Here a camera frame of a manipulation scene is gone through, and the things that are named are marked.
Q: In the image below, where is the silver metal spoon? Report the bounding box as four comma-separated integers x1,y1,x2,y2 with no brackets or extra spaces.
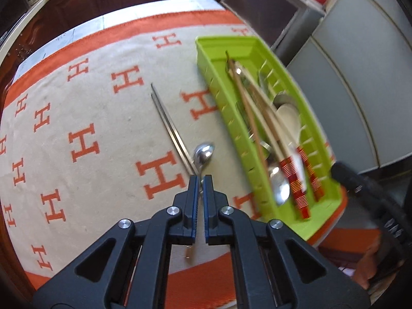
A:
184,142,216,260

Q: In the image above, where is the silver spoon in tray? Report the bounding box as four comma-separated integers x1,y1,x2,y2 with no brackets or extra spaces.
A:
260,140,290,206

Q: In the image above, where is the brown wooden chopstick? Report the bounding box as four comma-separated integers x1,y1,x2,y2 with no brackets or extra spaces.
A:
226,51,274,189

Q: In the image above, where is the wooden chopstick red checkered end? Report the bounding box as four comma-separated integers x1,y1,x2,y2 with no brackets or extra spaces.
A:
235,64,310,219

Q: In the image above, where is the green plastic utensil tray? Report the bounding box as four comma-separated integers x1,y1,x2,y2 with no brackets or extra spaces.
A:
195,36,347,246

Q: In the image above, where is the metal chopstick on mat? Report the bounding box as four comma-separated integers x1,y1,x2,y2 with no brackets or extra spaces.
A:
151,92,195,175
151,83,197,175

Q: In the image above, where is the orange beige H-pattern mat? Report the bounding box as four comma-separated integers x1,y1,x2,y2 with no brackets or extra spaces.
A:
1,10,261,287

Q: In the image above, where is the white ceramic spoon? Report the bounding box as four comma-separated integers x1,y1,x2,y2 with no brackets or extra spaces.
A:
277,103,307,193

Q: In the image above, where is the grey refrigerator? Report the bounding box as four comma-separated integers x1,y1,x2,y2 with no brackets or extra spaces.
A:
288,0,411,174

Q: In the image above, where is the grey shelf with clutter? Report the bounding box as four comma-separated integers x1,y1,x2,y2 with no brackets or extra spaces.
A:
221,0,326,66

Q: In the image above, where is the black cable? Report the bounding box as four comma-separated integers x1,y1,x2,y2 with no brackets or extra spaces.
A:
330,161,412,255

